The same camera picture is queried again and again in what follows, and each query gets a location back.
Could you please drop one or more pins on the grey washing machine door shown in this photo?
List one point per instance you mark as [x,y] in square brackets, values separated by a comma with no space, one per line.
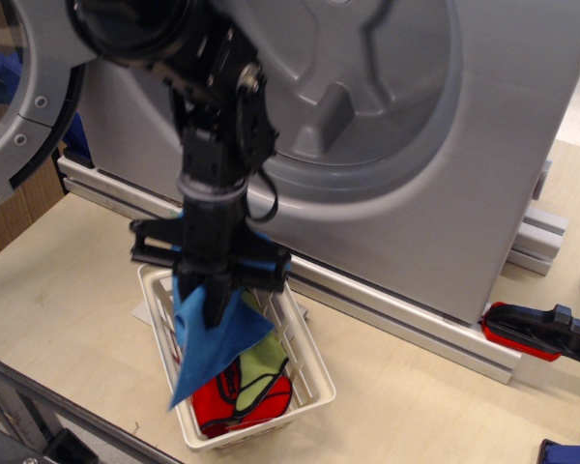
[42,65]

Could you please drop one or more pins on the aluminium extrusion rail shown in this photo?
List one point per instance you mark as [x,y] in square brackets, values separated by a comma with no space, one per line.
[433,331]

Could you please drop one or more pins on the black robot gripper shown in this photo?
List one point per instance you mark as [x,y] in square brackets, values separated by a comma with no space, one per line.
[211,242]

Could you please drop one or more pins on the red and black clamp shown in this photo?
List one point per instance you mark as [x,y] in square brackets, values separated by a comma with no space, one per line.
[544,334]

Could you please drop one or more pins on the grey toy washing machine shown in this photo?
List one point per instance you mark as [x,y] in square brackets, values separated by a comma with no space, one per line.
[411,133]

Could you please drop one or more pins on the red and green bib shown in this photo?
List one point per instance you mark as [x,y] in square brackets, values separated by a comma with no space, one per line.
[251,390]

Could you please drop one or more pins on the blue clamp pad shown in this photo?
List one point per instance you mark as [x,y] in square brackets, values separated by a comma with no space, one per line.
[553,453]

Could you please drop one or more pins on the metal table frame bar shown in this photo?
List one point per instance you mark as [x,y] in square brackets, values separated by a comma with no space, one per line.
[39,425]

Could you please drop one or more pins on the white paper sheet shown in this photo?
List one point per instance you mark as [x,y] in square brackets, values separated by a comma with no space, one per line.
[142,313]

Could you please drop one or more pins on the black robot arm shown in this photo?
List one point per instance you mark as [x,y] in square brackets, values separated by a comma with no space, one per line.
[217,95]

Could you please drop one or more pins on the white plastic laundry basket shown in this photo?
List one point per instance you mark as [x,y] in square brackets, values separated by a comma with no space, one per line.
[302,386]

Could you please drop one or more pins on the blue felt cloth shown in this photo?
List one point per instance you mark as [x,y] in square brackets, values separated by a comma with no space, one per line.
[205,350]

